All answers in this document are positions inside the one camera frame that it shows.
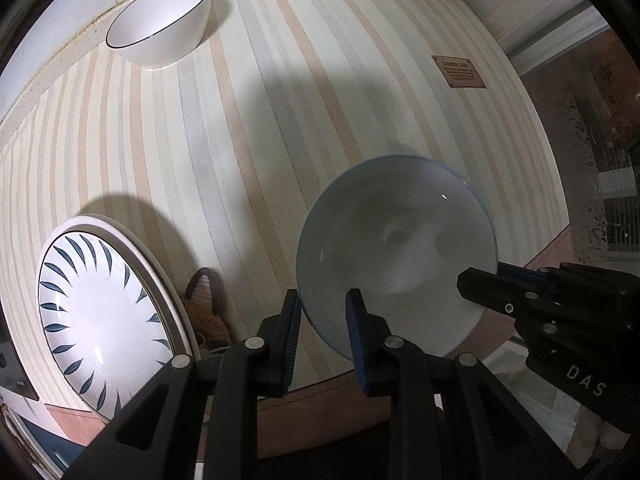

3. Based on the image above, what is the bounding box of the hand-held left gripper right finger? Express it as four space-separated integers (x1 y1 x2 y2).
345 287 556 480

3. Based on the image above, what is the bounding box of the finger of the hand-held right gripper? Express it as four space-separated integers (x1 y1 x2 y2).
456 266 552 319
497 261 628 307

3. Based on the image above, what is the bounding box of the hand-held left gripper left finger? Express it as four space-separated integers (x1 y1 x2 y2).
62 289 303 480

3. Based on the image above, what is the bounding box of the white bowl blue pattern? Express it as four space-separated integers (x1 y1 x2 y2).
296 156 499 361

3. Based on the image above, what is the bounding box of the white plate blue leaf pattern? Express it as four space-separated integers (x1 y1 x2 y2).
37 230 173 423

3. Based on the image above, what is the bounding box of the person's dark clothing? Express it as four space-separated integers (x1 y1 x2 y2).
256 410 396 480

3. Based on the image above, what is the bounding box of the white floral plate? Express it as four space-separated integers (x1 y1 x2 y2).
47 215 196 361

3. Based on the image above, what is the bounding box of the patterned glass sliding door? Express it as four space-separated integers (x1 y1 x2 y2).
500 0 640 281

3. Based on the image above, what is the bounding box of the striped cat print tablecloth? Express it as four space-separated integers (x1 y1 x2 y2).
0 0 572 456

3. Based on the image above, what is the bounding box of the brown cloth label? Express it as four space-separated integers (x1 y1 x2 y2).
431 54 488 90

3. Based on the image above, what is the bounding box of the blue base cabinet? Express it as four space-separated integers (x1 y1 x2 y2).
15 412 76 480

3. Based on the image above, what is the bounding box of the black induction cooktop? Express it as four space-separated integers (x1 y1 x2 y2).
0 310 41 402

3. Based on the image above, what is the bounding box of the white bowl black rim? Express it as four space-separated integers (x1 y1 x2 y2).
105 0 212 68

